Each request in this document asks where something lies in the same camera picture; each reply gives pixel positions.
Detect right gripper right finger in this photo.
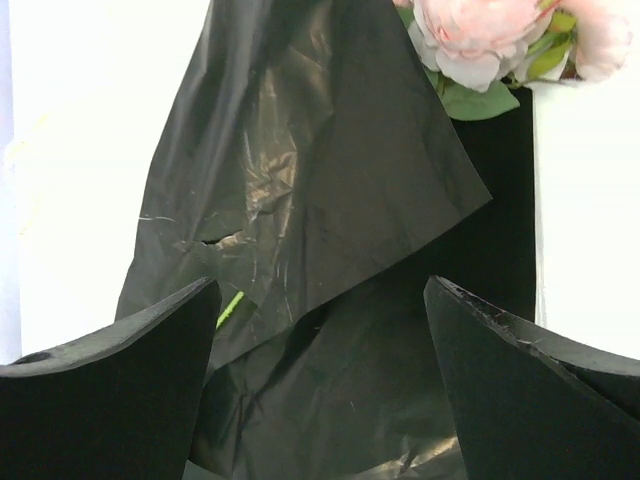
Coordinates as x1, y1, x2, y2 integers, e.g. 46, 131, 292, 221
424, 277, 639, 479

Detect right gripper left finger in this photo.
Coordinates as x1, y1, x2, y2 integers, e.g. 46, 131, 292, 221
1, 278, 221, 479

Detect black wrapping paper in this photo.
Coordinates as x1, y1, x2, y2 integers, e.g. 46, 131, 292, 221
116, 1, 536, 479

